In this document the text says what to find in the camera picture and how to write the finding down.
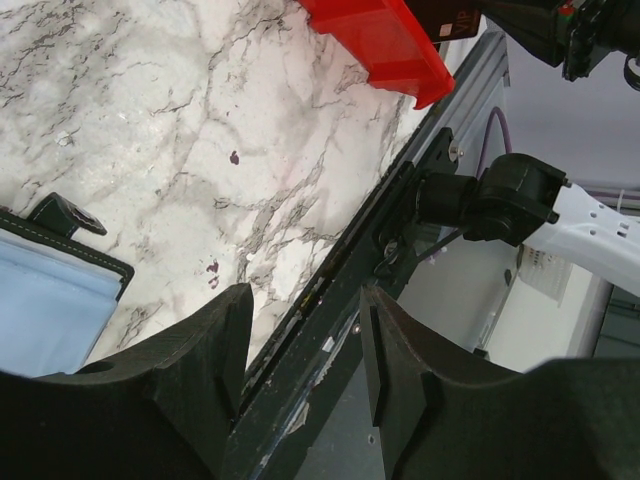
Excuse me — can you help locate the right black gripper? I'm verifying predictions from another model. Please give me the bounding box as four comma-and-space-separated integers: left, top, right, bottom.
479, 0, 639, 90

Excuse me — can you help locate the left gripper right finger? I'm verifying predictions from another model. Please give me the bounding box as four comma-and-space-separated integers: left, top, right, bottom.
360, 286, 639, 479

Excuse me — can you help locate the aluminium mounting rail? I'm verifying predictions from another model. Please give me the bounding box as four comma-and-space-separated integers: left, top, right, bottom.
433, 31, 508, 175

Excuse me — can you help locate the red plastic bin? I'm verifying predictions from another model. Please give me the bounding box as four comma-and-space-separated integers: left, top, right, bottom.
301, 0, 455, 110

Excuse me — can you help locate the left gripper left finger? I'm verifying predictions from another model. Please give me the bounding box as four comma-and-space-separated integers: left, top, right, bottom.
1, 283, 253, 479

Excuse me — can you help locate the black leather card holder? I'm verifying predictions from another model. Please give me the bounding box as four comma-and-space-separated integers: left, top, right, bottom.
1, 192, 135, 378

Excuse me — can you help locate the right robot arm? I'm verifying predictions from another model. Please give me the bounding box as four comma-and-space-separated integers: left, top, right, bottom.
414, 1, 639, 294

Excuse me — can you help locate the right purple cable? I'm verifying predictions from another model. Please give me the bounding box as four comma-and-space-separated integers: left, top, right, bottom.
477, 105, 640, 201

